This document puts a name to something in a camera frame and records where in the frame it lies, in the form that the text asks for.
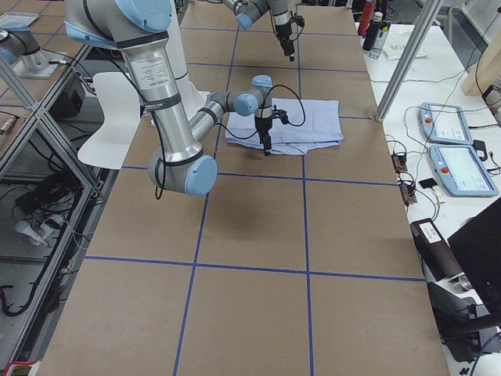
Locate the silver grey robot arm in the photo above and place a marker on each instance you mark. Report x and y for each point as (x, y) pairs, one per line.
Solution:
(247, 13)
(139, 31)

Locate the aluminium frame rail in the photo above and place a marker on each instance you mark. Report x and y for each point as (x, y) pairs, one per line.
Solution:
(50, 201)

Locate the grey metal frame post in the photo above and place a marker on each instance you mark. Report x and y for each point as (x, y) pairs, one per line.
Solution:
(429, 12)

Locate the upper blue teach pendant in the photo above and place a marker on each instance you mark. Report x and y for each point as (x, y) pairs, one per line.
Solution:
(444, 124)

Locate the lower blue teach pendant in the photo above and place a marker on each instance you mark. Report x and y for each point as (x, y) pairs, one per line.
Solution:
(461, 171)

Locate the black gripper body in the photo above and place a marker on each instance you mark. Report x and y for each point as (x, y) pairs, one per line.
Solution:
(282, 33)
(261, 125)

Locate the dark brown rectangular box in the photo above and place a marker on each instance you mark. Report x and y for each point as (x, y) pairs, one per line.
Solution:
(438, 261)

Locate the white curved chair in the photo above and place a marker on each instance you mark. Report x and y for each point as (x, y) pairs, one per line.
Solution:
(119, 101)

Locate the blue teach pendant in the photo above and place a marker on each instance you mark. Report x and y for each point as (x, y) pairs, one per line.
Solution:
(461, 171)
(444, 124)

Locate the black monitor stand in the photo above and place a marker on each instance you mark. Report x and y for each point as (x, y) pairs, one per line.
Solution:
(467, 328)

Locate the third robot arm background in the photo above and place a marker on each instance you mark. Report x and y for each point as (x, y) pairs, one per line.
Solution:
(20, 48)

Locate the light blue striped shirt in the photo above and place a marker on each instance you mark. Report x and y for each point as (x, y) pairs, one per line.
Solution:
(314, 124)

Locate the red bottle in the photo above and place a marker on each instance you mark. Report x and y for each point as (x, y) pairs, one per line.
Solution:
(366, 17)

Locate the black insulated bottle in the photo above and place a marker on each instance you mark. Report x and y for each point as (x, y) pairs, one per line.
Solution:
(372, 30)

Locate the small black phone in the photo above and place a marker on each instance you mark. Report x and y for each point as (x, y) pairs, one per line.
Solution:
(428, 183)

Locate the clear water bottle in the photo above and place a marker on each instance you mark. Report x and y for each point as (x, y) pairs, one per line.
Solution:
(380, 39)

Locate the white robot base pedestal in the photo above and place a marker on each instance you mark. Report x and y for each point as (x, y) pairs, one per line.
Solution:
(175, 51)

